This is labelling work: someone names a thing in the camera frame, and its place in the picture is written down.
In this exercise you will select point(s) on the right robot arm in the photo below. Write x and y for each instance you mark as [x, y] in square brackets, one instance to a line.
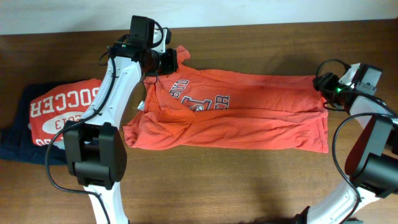
[370, 171]

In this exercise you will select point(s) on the dark navy folded garment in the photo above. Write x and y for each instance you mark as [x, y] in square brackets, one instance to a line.
[16, 139]

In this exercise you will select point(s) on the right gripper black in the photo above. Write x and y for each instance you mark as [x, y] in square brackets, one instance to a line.
[329, 80]

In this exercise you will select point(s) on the folded red soccer shirt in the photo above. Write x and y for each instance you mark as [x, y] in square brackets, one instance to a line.
[49, 112]

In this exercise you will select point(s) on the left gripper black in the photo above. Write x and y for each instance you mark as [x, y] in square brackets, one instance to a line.
[172, 63]

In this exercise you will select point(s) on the orange soccer t-shirt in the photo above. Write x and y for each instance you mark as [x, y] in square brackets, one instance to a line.
[218, 108]

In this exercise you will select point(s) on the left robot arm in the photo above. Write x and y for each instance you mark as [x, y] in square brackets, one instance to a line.
[94, 150]

